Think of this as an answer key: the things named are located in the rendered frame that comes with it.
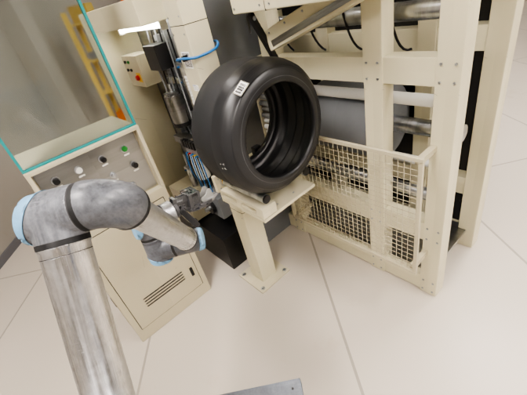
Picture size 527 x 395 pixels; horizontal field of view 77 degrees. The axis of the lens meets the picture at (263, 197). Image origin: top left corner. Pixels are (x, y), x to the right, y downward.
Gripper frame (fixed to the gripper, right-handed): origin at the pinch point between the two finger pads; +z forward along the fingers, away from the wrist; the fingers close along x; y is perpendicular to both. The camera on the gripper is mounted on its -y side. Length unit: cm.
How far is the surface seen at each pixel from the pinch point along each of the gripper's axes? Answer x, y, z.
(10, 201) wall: 302, -73, -76
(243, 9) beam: 18, 69, 44
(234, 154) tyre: -11.7, 19.5, 6.1
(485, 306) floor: -86, -90, 104
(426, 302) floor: -61, -92, 88
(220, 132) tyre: -8.0, 28.8, 3.9
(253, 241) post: 28, -60, 36
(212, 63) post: 28, 49, 29
